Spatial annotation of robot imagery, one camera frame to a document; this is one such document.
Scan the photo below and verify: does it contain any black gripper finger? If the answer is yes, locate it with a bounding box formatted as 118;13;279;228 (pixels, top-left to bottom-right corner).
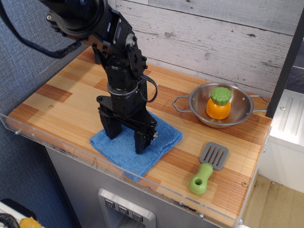
134;131;152;154
100;114;122;139

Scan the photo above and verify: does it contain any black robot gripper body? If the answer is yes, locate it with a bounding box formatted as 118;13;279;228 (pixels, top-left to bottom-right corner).
96;79;158;140

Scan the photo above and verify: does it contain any blue napkin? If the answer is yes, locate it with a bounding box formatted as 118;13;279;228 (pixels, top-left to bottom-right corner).
90;112;183;181

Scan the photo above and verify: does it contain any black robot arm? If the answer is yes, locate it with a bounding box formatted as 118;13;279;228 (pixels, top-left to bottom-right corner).
44;0;157;154

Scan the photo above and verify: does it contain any silver dispenser button panel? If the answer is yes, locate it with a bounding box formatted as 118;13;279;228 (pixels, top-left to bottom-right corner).
98;188;156;228

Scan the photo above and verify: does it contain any orange toy carrot green top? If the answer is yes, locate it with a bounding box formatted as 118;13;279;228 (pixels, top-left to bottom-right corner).
206;87;232;120

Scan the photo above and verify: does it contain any steel colander bowl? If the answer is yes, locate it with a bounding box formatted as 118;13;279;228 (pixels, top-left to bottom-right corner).
172;83;270;128

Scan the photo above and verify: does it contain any clear acrylic table guard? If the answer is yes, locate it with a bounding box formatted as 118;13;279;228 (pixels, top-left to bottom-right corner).
0;33;271;228

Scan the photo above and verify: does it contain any white side cabinet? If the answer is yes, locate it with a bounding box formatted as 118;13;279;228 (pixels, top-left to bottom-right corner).
258;89;304;192

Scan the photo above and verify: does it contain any dark grey left post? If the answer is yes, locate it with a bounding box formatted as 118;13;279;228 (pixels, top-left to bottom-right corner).
92;46;101;65

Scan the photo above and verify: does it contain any dark grey post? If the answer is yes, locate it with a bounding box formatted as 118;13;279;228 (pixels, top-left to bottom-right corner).
92;46;101;65
266;0;304;118

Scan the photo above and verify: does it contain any grey spatula green handle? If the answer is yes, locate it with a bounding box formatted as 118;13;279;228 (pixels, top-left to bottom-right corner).
189;142;229;195

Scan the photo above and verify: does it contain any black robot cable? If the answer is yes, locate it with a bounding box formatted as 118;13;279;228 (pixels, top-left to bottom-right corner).
0;0;83;59

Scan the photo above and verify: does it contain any black braided cable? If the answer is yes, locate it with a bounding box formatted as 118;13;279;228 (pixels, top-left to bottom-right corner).
0;212;19;228

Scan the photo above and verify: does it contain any dark grey right post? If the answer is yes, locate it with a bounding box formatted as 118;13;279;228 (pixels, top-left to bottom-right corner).
266;0;304;118

